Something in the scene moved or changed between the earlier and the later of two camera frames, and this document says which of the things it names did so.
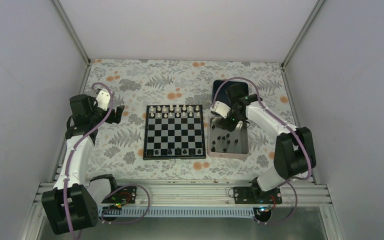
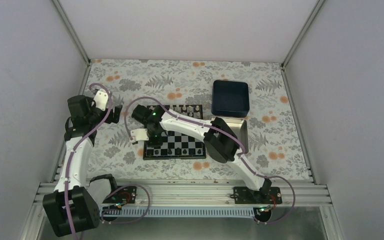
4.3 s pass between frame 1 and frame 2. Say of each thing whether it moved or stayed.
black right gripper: moved
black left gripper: stayed
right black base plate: stayed
